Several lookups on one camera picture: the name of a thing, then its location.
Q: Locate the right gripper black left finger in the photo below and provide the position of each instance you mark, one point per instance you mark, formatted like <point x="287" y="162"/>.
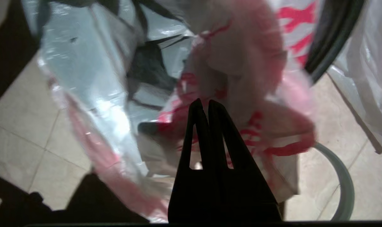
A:
<point x="194" y="189"/>

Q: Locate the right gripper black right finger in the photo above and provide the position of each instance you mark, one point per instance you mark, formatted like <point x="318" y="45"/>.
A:
<point x="241" y="189"/>

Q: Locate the white plastic bag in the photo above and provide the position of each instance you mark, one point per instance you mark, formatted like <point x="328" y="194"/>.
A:
<point x="93" y="78"/>

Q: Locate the black round trash bin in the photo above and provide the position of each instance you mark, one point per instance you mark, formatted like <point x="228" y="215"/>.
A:
<point x="332" y="37"/>

